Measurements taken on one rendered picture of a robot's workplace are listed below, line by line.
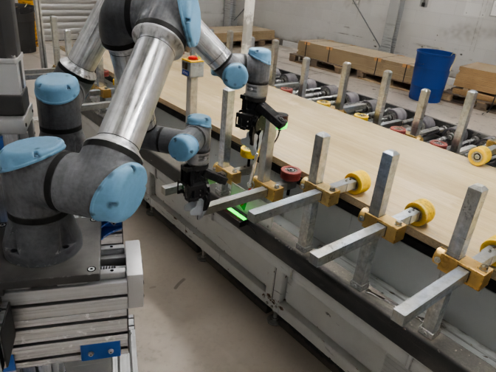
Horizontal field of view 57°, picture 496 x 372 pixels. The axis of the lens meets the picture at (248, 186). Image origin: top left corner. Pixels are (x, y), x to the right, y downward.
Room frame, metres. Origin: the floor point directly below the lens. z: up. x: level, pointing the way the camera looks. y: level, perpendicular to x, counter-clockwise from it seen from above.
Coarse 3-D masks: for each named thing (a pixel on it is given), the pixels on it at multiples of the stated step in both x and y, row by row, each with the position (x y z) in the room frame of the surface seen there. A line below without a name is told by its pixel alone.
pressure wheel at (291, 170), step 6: (282, 168) 1.61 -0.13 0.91; (288, 168) 1.62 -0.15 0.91; (294, 168) 1.63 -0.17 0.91; (282, 174) 1.59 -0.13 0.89; (288, 174) 1.57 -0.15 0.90; (294, 174) 1.57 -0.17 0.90; (300, 174) 1.59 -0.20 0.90; (288, 180) 1.57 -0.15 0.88; (294, 180) 1.57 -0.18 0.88; (288, 192) 1.60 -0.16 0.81
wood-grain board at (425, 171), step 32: (160, 96) 2.47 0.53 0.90; (288, 96) 2.74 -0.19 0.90; (288, 128) 2.12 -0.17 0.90; (320, 128) 2.17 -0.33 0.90; (352, 128) 2.22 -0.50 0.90; (384, 128) 2.27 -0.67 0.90; (288, 160) 1.71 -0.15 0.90; (352, 160) 1.78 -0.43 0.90; (416, 160) 1.85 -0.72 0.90; (448, 160) 1.89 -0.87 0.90; (416, 192) 1.53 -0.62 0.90; (448, 192) 1.55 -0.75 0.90; (448, 224) 1.30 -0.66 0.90; (480, 224) 1.32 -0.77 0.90
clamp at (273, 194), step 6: (252, 180) 1.58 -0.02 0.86; (258, 180) 1.56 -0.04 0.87; (270, 180) 1.57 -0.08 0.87; (258, 186) 1.55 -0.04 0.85; (264, 186) 1.53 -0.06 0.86; (270, 186) 1.52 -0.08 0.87; (270, 192) 1.50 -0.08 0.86; (276, 192) 1.49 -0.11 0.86; (282, 192) 1.51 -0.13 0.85; (270, 198) 1.50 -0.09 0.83; (276, 198) 1.50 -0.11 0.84; (282, 198) 1.52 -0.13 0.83
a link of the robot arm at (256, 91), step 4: (248, 84) 1.48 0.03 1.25; (268, 84) 1.50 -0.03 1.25; (248, 88) 1.48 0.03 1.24; (252, 88) 1.47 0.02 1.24; (256, 88) 1.47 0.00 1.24; (260, 88) 1.47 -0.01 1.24; (264, 88) 1.48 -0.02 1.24; (248, 92) 1.48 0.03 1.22; (252, 92) 1.47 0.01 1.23; (256, 92) 1.47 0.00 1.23; (260, 92) 1.47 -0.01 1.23; (264, 92) 1.48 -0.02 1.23; (248, 96) 1.49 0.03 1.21; (252, 96) 1.47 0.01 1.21; (256, 96) 1.47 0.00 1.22; (260, 96) 1.47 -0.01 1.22; (264, 96) 1.48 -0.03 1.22
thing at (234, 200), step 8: (280, 184) 1.57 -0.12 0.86; (288, 184) 1.58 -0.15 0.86; (296, 184) 1.61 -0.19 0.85; (248, 192) 1.47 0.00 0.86; (256, 192) 1.48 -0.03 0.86; (264, 192) 1.50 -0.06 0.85; (216, 200) 1.39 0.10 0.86; (224, 200) 1.39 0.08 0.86; (232, 200) 1.40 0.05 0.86; (240, 200) 1.43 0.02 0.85; (248, 200) 1.45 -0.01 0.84; (208, 208) 1.34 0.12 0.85; (216, 208) 1.36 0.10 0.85; (224, 208) 1.38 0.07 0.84
